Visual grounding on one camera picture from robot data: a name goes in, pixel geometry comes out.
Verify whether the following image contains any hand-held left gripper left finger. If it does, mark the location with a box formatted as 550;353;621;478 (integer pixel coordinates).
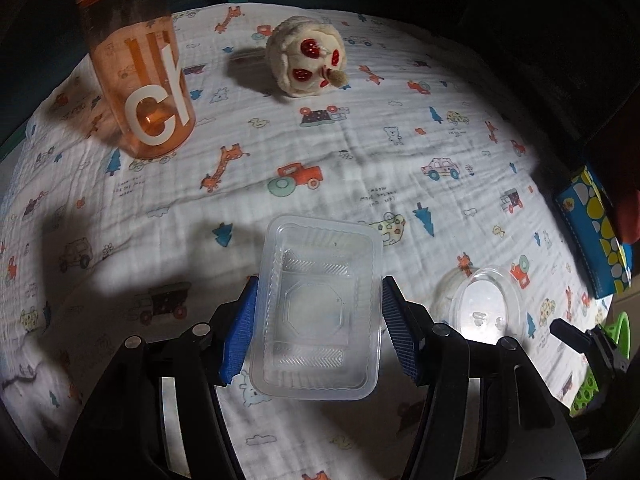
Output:
60;275;262;480

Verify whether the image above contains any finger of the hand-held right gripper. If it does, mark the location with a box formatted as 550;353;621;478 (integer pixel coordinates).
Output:
550;319;597;357

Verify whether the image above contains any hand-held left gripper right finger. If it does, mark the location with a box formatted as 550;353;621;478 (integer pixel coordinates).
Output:
380;275;587;480

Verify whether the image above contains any green plastic basket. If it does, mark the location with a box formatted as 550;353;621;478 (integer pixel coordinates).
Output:
570;310;632;418

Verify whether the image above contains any rectangular clear plastic container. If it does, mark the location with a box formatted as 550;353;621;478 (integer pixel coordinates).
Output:
248;215;385;402

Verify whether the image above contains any small clear plastic cup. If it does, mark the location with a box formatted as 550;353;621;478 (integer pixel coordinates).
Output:
447;266;523;343

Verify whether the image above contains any blue yellow tissue box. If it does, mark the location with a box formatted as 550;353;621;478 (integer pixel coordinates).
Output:
554;165;633;300

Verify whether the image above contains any red ball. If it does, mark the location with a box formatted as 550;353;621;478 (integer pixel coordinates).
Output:
614;192;640;245

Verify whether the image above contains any printed white blanket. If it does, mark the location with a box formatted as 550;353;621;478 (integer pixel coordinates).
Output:
0;2;623;480

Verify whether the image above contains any orange water bottle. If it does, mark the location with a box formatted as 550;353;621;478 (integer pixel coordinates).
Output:
56;0;197;161

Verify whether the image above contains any cream plush cake toy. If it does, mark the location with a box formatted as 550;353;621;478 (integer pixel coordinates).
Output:
265;15;347;98

